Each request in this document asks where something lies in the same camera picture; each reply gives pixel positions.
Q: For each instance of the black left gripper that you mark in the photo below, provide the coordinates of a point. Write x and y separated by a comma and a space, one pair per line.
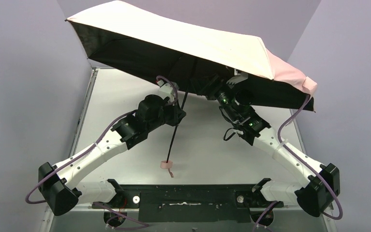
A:
179, 113

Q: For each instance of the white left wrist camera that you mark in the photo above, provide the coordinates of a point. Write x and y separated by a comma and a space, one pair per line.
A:
166, 90

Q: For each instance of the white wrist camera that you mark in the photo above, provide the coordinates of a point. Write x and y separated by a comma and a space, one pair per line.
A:
166, 90
239, 76

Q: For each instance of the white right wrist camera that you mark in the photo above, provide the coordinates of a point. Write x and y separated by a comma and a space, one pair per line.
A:
239, 76

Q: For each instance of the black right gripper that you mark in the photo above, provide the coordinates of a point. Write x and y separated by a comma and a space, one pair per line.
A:
204, 87

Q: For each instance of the pink and black umbrella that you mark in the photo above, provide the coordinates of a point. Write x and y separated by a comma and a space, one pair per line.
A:
146, 45

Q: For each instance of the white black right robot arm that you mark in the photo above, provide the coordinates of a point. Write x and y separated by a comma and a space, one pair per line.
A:
317, 185

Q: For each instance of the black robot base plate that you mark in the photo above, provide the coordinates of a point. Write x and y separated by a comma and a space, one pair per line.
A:
149, 204

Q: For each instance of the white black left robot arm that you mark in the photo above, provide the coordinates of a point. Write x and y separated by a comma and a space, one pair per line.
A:
62, 184

